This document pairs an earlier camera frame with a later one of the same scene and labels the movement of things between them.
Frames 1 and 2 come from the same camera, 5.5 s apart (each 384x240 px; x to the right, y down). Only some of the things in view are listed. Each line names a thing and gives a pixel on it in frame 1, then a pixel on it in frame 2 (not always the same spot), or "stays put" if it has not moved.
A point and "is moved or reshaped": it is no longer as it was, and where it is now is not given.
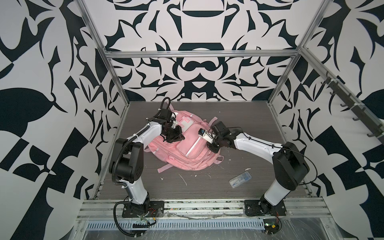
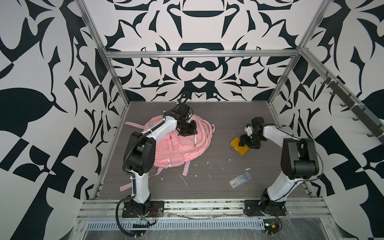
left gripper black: x=179 y=135 → x=193 y=132
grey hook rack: x=354 y=106 stays put
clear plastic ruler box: x=240 y=179 stays put
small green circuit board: x=271 y=226 stays put
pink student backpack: x=192 y=153 is moved or reshaped
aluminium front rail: x=203 y=209 stays put
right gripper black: x=211 y=148 → x=243 y=140
